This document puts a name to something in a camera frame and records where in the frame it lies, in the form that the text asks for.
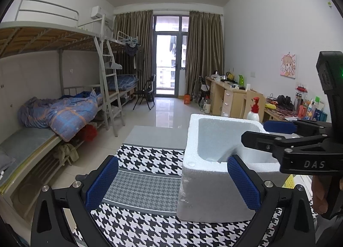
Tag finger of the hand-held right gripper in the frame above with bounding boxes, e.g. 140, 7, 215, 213
241, 130, 327, 157
263, 120, 333, 136

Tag white foam box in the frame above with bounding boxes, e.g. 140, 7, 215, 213
176, 114, 285, 222

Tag brown curtain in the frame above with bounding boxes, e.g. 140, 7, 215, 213
185, 10, 224, 95
113, 10, 154, 98

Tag black folding chair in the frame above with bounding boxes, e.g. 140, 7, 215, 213
132, 75, 156, 111

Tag group of toiletry bottles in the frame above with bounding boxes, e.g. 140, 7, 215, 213
293, 86, 328, 122

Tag wooden chair with smiling face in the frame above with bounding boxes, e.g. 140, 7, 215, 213
243, 90, 266, 123

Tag dark hanging clothes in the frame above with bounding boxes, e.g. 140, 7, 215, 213
125, 43, 144, 70

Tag person's right hand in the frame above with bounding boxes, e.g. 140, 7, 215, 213
311, 176, 331, 214

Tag white pump bottle red cap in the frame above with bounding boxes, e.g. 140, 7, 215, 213
247, 97, 262, 123

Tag white air conditioner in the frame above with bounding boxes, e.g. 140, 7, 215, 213
90, 6, 114, 25

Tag black headphones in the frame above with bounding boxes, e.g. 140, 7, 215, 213
277, 95, 294, 108

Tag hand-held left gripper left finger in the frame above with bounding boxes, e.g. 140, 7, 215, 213
30, 155, 119, 247

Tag glass balcony door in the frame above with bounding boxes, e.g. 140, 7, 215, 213
153, 15, 190, 98

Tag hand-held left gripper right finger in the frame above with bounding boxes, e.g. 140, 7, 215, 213
227, 155, 317, 247

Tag black white houndstooth cloth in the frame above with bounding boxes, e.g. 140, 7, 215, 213
72, 144, 317, 247

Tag red bag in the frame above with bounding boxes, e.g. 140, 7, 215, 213
80, 124, 97, 142

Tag grey metal bunk ladder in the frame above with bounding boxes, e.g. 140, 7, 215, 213
94, 36, 126, 137

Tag pink cartoon wall poster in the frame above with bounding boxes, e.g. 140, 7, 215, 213
280, 52, 297, 79

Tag grey metal bunk bed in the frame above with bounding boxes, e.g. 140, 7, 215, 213
0, 0, 126, 223
103, 31, 140, 104

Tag blue checked blanket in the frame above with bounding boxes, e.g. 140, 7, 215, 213
18, 91, 104, 142

